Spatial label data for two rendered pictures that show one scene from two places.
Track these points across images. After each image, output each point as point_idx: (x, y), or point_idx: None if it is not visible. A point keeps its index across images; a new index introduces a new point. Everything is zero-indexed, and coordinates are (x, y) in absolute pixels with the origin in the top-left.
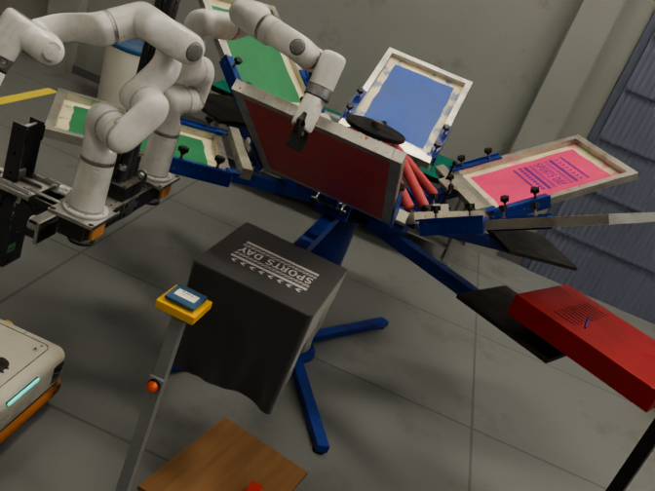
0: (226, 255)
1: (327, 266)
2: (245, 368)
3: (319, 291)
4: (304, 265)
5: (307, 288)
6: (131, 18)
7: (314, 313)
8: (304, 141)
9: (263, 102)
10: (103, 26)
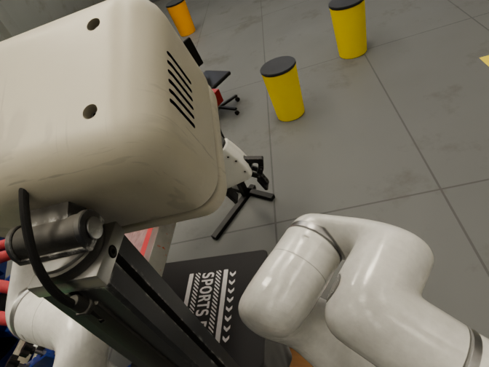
0: (224, 347)
1: (168, 276)
2: None
3: (220, 261)
4: (182, 289)
5: (223, 269)
6: (426, 300)
7: (259, 250)
8: (231, 187)
9: (169, 248)
10: None
